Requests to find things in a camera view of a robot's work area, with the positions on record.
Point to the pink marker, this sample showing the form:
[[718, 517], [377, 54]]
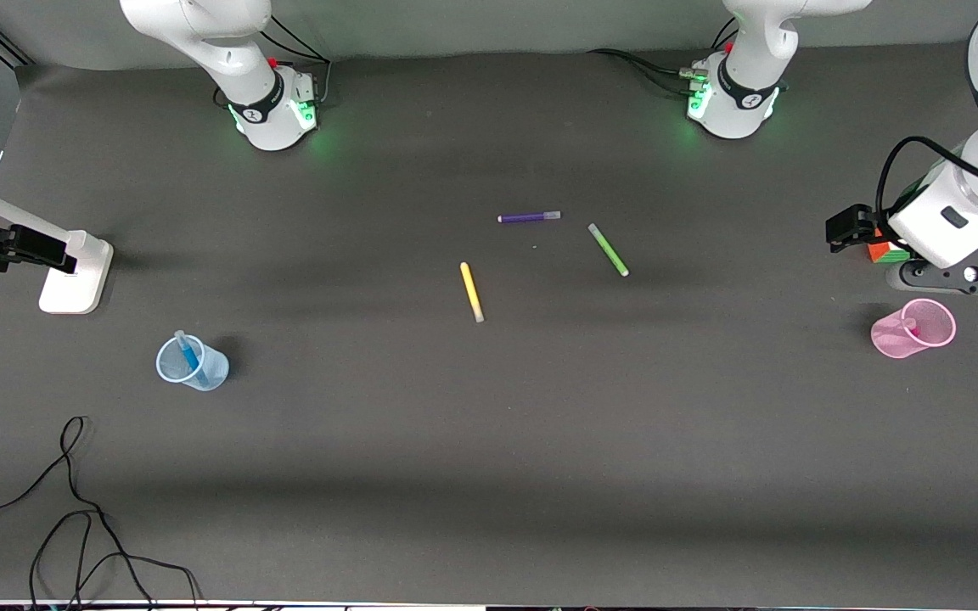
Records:
[[909, 323]]

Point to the blue marker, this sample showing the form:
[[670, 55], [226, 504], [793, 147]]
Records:
[[190, 355]]

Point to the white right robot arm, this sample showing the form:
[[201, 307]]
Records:
[[243, 76]]

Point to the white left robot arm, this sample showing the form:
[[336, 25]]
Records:
[[956, 221]]

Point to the multicoloured puzzle cube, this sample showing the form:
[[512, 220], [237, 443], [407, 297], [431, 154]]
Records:
[[879, 252]]

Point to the white stand with base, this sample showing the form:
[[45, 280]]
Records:
[[73, 293]]

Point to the pink mesh cup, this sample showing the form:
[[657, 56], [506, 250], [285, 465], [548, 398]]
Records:
[[892, 338]]

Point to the light blue mesh cup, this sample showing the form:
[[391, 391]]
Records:
[[216, 373]]

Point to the green marker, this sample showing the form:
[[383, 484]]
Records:
[[608, 249]]

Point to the purple marker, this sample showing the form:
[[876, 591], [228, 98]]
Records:
[[527, 218]]

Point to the yellow marker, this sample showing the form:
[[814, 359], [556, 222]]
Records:
[[471, 293]]

